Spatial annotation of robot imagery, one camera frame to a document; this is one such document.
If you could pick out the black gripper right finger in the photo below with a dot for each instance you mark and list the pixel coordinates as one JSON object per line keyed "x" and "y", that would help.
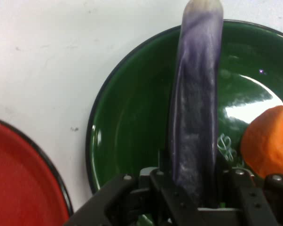
{"x": 254, "y": 202}

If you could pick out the red enamel plate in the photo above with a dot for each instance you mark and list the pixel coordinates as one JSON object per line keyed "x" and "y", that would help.
{"x": 19, "y": 179}

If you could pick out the green enamel plate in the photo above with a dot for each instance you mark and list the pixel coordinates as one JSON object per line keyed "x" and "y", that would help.
{"x": 136, "y": 113}

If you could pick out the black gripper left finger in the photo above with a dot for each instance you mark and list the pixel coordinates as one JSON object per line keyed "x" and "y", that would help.
{"x": 132, "y": 202}

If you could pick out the purple toy eggplant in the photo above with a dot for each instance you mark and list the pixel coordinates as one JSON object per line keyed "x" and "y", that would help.
{"x": 195, "y": 106}

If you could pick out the orange toy carrot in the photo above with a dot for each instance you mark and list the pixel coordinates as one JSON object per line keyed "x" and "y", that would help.
{"x": 270, "y": 141}

